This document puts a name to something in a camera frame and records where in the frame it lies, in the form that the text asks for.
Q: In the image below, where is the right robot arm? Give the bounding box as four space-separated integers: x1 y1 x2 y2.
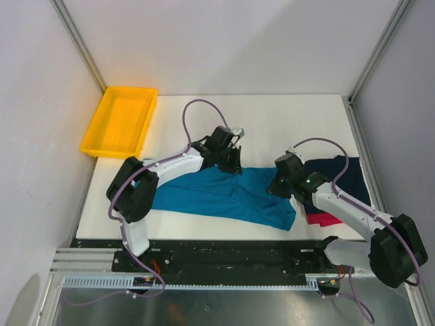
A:
269 152 428 288

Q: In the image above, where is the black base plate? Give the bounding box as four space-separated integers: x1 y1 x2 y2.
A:
111 238 370 285

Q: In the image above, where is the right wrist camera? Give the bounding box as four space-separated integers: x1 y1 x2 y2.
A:
285 147 305 161

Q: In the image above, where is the left aluminium frame post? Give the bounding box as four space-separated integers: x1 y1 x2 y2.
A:
50 0 107 94

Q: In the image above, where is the teal t shirt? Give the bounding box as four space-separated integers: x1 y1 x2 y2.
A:
152 166 296 231

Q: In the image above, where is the yellow plastic tray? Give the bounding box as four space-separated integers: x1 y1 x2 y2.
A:
80 86 158 159

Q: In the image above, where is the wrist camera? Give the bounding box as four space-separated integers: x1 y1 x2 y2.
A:
230 128 245 139
285 147 305 161

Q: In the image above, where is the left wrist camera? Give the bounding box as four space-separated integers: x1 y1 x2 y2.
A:
230 128 245 139

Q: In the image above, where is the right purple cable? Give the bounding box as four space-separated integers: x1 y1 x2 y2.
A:
292 137 424 323

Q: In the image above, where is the grey slotted cable duct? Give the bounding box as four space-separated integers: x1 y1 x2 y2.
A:
63 275 338 291

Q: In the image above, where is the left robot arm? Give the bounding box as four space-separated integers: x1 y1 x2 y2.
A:
106 126 245 272

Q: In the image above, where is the aluminium frame post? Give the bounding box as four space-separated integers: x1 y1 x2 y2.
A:
50 0 107 94
348 0 414 106

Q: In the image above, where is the right aluminium frame post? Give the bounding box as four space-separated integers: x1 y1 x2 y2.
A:
348 0 414 106

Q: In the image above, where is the navy t shirt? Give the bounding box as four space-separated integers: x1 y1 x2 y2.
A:
304 156 371 206

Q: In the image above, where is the red t shirt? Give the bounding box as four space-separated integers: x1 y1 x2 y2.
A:
306 212 342 228

